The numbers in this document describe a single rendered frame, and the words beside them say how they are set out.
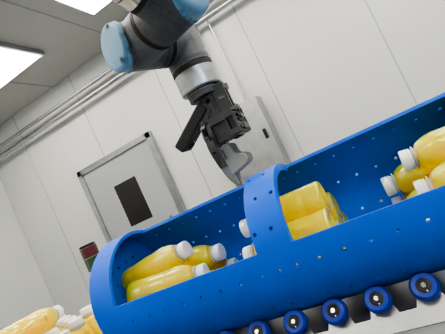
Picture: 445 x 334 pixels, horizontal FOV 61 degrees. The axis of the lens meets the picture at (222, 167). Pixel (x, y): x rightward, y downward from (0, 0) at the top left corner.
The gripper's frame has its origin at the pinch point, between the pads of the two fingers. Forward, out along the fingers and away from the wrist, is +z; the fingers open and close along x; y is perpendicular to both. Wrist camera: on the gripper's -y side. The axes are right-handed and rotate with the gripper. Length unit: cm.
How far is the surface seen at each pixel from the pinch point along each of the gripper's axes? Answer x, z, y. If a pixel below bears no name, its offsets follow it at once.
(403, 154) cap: -2.3, 8.1, 31.6
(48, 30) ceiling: 230, -216, -204
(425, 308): -11.1, 30.5, 24.4
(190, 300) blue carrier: -14.2, 16.6, -12.7
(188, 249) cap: -0.6, 9.4, -17.0
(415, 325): -12.3, 32.1, 22.1
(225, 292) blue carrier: -14.1, 17.4, -5.2
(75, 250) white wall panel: 321, -6, -384
